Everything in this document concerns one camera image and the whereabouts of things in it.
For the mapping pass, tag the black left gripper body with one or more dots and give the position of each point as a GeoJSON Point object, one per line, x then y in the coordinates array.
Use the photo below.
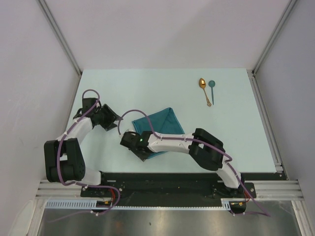
{"type": "Point", "coordinates": [99, 112]}

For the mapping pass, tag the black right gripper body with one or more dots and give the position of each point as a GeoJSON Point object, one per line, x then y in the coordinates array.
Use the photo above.
{"type": "Point", "coordinates": [142, 157]}

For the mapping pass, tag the teal satin napkin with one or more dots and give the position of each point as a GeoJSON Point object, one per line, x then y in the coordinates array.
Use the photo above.
{"type": "Point", "coordinates": [163, 122]}

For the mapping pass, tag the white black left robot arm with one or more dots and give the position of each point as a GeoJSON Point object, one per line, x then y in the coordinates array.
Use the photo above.
{"type": "Point", "coordinates": [64, 161]}

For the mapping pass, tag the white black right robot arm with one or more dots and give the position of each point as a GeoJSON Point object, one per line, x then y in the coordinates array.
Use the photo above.
{"type": "Point", "coordinates": [205, 149]}

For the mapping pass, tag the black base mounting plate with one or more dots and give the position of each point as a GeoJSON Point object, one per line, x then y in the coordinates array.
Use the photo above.
{"type": "Point", "coordinates": [174, 190]}

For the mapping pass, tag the gold metal spoon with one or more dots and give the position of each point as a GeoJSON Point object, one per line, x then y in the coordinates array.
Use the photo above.
{"type": "Point", "coordinates": [202, 85]}

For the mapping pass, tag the teal plastic spoon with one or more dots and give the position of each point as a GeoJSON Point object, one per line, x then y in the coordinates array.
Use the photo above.
{"type": "Point", "coordinates": [212, 84]}

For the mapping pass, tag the white slotted cable duct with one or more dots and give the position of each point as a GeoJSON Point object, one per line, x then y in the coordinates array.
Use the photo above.
{"type": "Point", "coordinates": [96, 205]}

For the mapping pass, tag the left aluminium corner post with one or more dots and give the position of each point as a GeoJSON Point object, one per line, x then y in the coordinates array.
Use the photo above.
{"type": "Point", "coordinates": [48, 14]}

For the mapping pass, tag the aluminium corner post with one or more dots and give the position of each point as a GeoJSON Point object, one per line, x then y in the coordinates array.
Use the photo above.
{"type": "Point", "coordinates": [48, 14]}
{"type": "Point", "coordinates": [275, 34]}

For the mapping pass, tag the right aluminium side rail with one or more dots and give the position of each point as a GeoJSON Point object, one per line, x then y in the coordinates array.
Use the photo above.
{"type": "Point", "coordinates": [266, 123]}

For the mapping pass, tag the aluminium front frame rail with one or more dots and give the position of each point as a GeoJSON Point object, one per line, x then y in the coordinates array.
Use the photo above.
{"type": "Point", "coordinates": [273, 190]}

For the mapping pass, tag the right aluminium corner post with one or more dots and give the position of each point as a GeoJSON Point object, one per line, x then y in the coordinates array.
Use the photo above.
{"type": "Point", "coordinates": [275, 34]}

